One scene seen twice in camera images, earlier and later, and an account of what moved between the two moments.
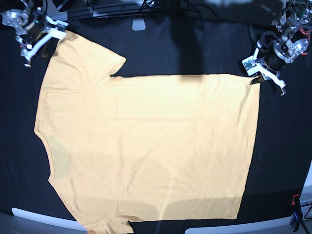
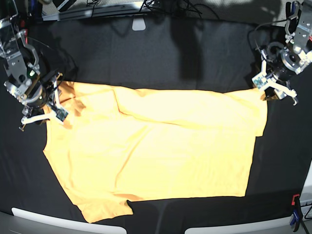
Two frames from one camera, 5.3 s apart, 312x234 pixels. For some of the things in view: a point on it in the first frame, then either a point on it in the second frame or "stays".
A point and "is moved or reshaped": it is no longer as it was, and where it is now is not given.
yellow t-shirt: (122, 149) is moved or reshaped
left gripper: (28, 23) → (38, 96)
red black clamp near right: (296, 202) stays
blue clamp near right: (296, 217) stays
